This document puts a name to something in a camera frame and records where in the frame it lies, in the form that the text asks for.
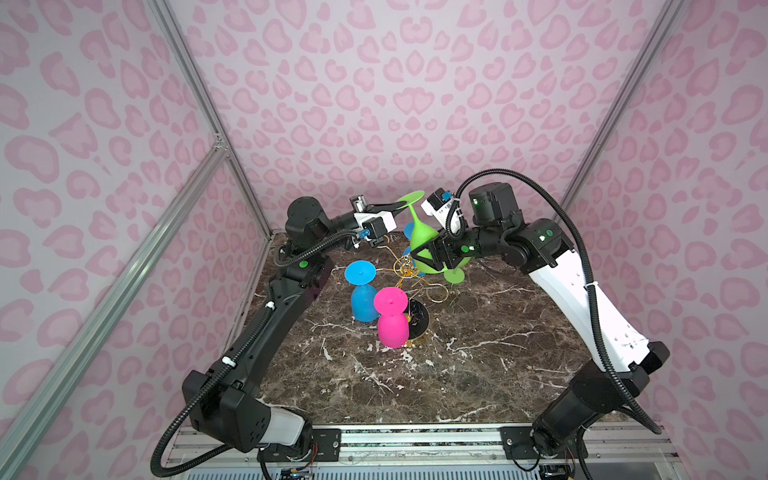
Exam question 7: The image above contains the aluminium frame corner post left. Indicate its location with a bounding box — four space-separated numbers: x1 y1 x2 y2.
147 0 274 240

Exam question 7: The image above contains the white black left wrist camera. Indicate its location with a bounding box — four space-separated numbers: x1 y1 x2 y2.
350 195 396 232

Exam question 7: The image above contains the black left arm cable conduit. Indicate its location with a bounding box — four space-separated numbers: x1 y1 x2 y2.
149 230 361 478

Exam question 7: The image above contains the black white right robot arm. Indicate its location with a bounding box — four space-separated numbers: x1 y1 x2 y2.
410 182 670 457

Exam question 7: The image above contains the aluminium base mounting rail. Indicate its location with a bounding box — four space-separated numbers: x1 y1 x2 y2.
160 422 691 480

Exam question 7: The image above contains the aluminium frame rail left wall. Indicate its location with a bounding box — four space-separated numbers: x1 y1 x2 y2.
1 144 227 479

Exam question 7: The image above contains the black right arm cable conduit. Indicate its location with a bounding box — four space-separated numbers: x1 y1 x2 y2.
446 168 663 435

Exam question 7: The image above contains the blue wine glass front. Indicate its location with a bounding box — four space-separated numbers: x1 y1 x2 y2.
344 260 379 323

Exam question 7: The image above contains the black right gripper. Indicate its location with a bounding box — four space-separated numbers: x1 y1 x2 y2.
408 221 503 271

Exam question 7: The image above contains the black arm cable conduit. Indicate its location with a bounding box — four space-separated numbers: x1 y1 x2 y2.
446 168 663 435
149 230 361 478

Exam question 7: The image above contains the aluminium frame corner post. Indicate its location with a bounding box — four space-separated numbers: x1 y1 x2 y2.
560 0 688 211
147 0 274 240

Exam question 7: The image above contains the pink wine glass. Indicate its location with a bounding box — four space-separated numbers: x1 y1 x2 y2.
374 287 409 349

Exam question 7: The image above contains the gold wire wine glass rack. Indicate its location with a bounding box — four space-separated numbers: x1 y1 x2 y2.
375 233 451 346

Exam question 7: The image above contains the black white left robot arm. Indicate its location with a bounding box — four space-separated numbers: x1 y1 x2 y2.
183 196 407 457

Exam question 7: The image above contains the green wine glass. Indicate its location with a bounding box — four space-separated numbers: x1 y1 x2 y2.
400 190 438 256
411 252 470 285

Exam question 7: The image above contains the aluminium frame corner post right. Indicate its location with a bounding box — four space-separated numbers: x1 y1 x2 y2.
560 0 688 211

